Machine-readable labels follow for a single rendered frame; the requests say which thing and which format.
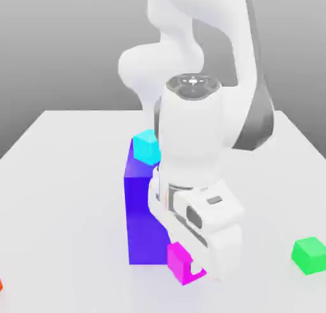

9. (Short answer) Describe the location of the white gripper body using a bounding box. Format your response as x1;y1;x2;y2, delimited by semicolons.
148;164;243;282

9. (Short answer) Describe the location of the small cyan cube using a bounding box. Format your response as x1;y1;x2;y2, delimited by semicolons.
132;129;162;165

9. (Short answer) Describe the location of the small magenta cube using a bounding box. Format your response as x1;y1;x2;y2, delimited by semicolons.
166;241;208;286

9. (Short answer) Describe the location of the small green cube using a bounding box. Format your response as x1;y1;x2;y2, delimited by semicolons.
290;237;326;276

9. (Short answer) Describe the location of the large blue box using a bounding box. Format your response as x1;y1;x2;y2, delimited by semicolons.
123;136;172;266

